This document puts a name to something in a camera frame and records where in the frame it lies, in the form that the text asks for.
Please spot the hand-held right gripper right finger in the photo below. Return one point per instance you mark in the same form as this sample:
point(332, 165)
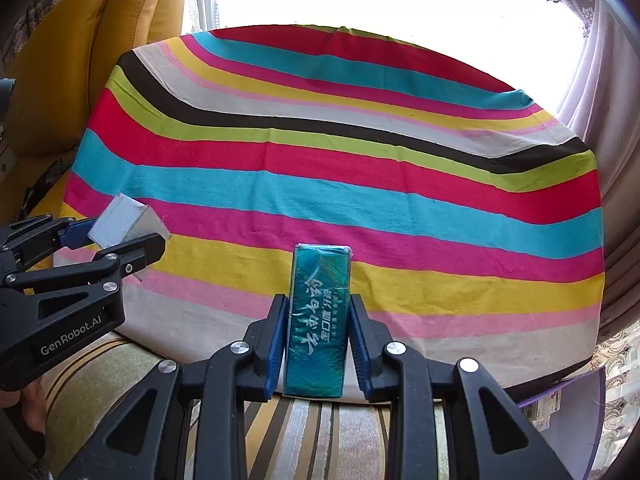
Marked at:
point(361, 360)

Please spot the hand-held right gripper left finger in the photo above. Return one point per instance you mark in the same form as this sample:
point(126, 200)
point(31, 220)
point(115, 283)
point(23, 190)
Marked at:
point(275, 355)

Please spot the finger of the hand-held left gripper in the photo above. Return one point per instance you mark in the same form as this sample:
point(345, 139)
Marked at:
point(75, 231)
point(142, 252)

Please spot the small white box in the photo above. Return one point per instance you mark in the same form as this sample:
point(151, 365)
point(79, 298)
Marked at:
point(122, 220)

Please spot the teal box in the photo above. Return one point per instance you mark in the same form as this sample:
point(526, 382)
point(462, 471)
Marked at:
point(317, 320)

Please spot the person's left hand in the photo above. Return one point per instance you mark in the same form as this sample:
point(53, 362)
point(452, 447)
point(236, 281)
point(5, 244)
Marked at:
point(27, 405)

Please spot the beige striped seat cushion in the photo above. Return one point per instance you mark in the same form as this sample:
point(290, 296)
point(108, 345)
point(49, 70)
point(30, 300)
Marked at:
point(75, 410)

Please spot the yellow leather sofa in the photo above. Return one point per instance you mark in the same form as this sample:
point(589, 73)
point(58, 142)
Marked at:
point(60, 60)

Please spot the colourful striped cloth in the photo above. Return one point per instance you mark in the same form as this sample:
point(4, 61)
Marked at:
point(350, 160)

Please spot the purple plastic sheet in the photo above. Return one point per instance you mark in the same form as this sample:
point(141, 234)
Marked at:
point(575, 410)

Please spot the pale pink curtain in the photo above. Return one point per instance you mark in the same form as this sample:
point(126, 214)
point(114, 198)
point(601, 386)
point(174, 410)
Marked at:
point(605, 110)

